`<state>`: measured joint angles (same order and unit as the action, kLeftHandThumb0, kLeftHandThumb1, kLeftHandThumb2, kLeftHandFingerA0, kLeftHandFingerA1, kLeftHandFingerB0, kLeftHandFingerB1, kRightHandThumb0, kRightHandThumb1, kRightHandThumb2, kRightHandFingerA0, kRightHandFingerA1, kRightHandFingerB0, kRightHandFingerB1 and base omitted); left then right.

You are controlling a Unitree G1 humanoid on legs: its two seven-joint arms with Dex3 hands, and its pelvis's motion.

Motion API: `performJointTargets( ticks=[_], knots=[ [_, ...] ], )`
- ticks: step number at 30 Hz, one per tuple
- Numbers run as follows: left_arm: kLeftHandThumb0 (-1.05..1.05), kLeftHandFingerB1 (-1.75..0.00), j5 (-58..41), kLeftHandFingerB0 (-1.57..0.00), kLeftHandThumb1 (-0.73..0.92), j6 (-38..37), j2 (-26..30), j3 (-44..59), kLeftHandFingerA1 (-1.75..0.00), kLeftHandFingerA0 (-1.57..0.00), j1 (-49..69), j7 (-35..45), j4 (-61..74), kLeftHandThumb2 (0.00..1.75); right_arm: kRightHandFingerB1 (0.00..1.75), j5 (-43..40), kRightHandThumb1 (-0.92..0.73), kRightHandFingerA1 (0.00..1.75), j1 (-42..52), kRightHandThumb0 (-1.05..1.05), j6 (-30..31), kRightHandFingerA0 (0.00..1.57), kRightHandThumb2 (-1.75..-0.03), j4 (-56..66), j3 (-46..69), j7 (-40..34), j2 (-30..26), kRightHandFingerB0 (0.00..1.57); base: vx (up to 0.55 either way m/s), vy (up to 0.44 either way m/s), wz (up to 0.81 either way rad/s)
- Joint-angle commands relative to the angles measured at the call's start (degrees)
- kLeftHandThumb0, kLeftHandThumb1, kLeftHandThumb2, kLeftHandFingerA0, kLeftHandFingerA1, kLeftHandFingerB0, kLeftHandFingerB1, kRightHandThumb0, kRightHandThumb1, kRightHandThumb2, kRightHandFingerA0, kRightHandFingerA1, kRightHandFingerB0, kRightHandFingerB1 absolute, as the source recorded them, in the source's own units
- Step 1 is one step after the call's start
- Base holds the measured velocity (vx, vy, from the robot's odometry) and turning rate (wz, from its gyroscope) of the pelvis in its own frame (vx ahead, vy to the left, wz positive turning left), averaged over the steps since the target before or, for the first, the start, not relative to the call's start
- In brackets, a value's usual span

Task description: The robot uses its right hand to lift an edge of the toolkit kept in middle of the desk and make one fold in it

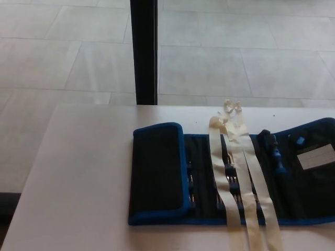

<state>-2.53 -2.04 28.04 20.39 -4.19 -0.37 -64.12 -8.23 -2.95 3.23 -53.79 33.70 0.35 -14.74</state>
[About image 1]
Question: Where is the black vertical post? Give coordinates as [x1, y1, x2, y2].
[130, 0, 159, 106]

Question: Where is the black blue-trimmed fabric toolkit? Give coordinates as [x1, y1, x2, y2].
[127, 117, 335, 226]

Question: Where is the black slim tool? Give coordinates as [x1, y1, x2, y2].
[257, 129, 272, 157]

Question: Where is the white label card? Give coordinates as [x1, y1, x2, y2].
[296, 145, 335, 169]

